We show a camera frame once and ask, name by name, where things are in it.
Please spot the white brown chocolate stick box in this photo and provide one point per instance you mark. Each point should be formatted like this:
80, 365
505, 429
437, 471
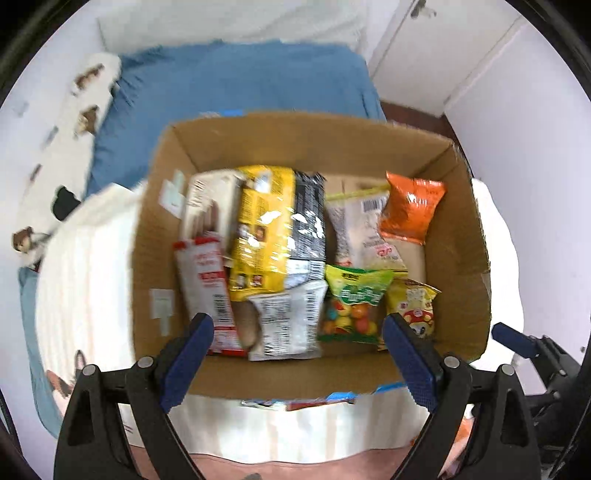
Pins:
207, 207

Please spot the yellow and black snack packet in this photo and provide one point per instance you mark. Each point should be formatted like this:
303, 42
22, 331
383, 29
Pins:
270, 230

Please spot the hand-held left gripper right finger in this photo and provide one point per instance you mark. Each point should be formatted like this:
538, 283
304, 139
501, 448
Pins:
413, 364

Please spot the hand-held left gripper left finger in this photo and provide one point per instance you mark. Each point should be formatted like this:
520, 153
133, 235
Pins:
189, 360

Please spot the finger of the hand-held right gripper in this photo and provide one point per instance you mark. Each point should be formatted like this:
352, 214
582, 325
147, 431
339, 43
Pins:
512, 338

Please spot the light blue cloth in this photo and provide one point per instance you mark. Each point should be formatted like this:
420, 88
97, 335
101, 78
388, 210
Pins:
37, 350

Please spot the white padded headboard cushion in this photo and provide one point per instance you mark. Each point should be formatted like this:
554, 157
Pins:
231, 18

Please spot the white door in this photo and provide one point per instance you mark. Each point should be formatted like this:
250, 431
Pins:
438, 50

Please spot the pale yellow-edged snack packet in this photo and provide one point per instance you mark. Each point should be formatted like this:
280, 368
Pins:
362, 230

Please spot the green candy packet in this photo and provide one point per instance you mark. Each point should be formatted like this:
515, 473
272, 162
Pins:
353, 302

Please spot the striped pink cat print blanket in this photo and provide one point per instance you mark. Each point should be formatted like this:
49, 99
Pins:
83, 277

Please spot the red brown snack packet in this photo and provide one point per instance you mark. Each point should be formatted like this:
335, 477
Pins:
295, 404

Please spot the white bear print pillow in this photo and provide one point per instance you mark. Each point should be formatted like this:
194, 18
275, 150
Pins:
60, 152

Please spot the orange snack packet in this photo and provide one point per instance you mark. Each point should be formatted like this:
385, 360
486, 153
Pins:
461, 438
411, 210

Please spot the grey white snack packet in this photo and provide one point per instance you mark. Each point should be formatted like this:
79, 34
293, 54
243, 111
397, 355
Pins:
286, 318

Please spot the red and white snack packet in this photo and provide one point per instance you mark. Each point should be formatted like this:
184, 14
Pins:
203, 281

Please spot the blue duvet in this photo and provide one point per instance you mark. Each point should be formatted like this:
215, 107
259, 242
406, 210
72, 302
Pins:
240, 83

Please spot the yellow panda print snack packet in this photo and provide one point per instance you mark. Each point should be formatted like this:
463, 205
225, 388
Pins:
413, 307

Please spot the cardboard box blue print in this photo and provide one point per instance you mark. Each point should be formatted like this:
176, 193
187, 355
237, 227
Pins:
300, 143

